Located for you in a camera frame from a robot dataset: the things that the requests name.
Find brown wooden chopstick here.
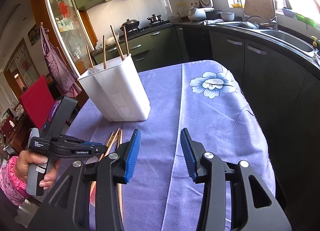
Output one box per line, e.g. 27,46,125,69
123,26,130,56
90,128,121,196
110,25,125,61
117,129,124,224
103,35,107,70

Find person's left hand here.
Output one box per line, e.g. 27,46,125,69
13,149,62,189

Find red chair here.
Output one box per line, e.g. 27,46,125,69
20,75,55,129

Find purple floral tablecloth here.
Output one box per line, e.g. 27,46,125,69
67,60,276,230

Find purple checked apron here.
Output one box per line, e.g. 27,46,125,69
40,22,82,98

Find white plastic utensil holder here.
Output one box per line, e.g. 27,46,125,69
78,54,151,122

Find green lower cabinets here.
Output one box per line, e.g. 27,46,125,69
92,25,190,72

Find gas stove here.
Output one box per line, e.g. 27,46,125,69
127,21,172,35

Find black wok with lid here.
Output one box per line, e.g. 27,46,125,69
120,19,140,32

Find small steel pot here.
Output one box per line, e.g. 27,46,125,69
147,14,162,24

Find black inner pot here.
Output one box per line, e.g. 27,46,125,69
205,9,222,20

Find white ceramic bowl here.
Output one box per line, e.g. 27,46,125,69
220,12,235,22

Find white rice cooker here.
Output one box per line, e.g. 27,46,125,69
188,0,214,21

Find steel sink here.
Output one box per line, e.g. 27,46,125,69
217,21,319,57

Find wooden cutting board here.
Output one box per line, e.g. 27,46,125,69
244,0,275,22

